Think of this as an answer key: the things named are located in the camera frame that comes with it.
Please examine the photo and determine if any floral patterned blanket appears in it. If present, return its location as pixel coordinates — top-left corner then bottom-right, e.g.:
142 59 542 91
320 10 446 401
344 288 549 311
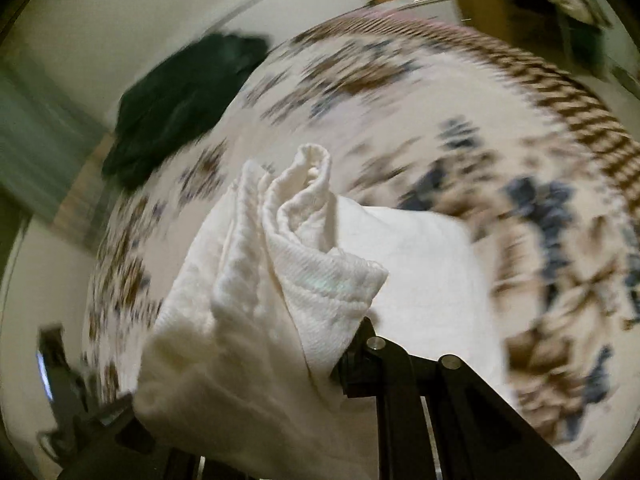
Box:
82 9 640 461

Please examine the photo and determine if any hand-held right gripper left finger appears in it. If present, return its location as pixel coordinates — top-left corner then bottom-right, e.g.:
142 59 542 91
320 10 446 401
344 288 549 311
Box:
57 394 202 480

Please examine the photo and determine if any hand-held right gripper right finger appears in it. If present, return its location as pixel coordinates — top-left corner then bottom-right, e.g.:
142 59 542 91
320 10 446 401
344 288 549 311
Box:
330 316 582 480

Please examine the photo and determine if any white towel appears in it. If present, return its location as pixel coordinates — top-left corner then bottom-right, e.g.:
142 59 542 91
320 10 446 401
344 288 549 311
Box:
133 143 517 480

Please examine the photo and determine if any dark green cloth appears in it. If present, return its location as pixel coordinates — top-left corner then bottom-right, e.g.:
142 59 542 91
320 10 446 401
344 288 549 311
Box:
102 32 272 192

